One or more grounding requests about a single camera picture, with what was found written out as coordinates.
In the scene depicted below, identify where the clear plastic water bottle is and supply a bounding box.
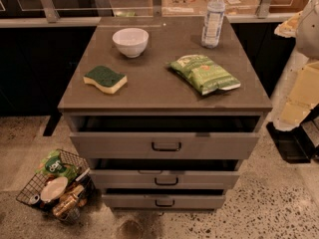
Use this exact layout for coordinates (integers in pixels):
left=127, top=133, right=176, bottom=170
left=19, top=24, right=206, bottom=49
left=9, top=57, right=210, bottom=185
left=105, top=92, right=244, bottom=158
left=201, top=0, right=225, bottom=49

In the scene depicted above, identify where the green and yellow sponge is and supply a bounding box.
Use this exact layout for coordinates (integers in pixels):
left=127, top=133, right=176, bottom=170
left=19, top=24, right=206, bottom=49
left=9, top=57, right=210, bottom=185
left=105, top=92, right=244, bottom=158
left=83, top=66, right=128, bottom=95

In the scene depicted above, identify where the black wire basket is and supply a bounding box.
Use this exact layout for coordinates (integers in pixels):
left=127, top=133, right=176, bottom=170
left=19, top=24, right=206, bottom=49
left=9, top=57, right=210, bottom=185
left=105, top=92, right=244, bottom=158
left=16, top=149, right=94, bottom=224

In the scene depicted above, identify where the white bowl in basket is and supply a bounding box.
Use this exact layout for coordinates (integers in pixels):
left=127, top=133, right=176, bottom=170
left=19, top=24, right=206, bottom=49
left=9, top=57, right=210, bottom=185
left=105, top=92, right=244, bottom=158
left=40, top=177, right=68, bottom=202

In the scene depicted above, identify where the top grey drawer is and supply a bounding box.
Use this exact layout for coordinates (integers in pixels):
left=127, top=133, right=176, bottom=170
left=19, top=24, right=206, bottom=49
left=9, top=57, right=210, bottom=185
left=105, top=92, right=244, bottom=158
left=71, top=116, right=258, bottom=159

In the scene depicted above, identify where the middle grey drawer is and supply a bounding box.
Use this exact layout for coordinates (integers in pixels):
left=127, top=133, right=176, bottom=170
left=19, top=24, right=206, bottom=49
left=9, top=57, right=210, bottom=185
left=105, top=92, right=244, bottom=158
left=91, top=159, right=239, bottom=189

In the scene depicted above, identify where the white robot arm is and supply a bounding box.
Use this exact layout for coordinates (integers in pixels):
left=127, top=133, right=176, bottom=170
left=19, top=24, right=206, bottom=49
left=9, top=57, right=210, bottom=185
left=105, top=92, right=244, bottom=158
left=271, top=0, right=319, bottom=131

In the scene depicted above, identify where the green snack bag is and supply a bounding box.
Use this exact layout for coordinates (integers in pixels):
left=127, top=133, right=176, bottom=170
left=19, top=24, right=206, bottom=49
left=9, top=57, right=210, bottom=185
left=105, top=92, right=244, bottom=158
left=170, top=55, right=241, bottom=96

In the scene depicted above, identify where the green chip bag in basket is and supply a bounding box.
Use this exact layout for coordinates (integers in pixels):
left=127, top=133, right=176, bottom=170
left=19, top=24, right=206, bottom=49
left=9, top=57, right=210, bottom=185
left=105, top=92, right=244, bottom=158
left=36, top=149, right=78, bottom=181

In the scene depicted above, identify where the brown bottle in basket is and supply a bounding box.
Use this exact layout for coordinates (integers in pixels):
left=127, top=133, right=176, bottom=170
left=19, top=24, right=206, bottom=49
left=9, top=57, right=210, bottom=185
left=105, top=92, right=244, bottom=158
left=52, top=184, right=85, bottom=218

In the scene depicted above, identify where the soda can in basket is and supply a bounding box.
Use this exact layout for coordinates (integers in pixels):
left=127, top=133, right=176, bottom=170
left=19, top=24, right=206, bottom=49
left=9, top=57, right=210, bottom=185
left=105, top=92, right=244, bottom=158
left=28, top=194, right=41, bottom=206

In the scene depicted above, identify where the bottom grey drawer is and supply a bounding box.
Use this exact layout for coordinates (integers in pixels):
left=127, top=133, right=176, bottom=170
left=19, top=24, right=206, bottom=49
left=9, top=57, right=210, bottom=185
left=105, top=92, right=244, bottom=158
left=102, top=188, right=225, bottom=210

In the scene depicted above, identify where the grey drawer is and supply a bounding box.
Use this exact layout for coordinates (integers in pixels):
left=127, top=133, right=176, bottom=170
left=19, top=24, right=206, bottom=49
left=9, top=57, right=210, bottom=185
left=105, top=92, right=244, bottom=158
left=91, top=159, right=239, bottom=189
left=102, top=188, right=225, bottom=210
left=71, top=116, right=258, bottom=159

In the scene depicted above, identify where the white ceramic bowl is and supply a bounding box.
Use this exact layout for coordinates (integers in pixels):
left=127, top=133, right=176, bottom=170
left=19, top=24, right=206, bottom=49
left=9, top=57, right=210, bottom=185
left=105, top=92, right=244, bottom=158
left=113, top=28, right=149, bottom=58

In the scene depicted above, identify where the grey drawer cabinet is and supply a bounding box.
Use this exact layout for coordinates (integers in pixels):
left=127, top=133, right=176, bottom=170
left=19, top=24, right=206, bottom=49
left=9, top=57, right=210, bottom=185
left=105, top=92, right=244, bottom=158
left=57, top=15, right=274, bottom=213

